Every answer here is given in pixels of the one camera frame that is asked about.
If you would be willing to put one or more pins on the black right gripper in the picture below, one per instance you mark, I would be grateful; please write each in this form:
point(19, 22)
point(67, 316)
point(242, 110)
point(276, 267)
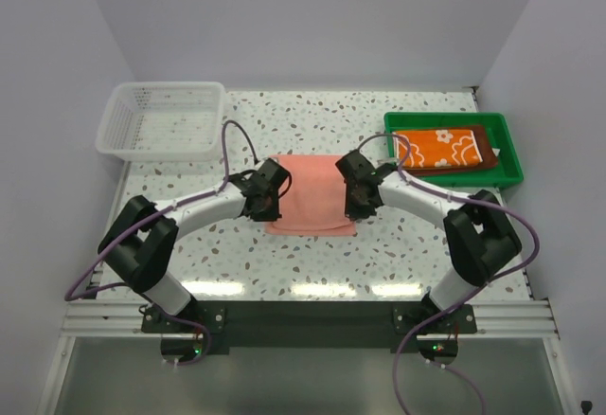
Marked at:
point(353, 212)

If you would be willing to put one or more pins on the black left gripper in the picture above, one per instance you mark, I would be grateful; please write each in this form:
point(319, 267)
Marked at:
point(272, 215)

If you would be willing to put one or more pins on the peach pink towel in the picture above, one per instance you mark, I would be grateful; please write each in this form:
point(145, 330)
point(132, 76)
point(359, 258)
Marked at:
point(316, 201)

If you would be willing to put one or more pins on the orange patterned cream towel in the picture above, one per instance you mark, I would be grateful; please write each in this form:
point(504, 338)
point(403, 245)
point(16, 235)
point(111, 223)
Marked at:
point(438, 149)

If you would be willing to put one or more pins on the brown towel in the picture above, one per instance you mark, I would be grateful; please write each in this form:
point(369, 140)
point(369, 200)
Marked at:
point(490, 155)

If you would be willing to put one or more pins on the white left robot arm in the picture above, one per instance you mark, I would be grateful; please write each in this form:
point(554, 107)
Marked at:
point(139, 243)

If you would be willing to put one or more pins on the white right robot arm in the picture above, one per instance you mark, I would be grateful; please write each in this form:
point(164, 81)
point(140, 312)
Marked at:
point(480, 238)

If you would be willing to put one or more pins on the white plastic laundry basket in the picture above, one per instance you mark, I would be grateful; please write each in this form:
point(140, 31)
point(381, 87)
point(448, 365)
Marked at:
point(170, 121)

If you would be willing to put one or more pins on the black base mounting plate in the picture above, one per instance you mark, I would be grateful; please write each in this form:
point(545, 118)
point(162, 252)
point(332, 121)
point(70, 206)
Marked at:
point(216, 327)

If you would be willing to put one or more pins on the aluminium rail frame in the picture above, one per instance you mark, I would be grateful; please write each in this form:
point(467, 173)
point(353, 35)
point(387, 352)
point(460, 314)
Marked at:
point(506, 309)

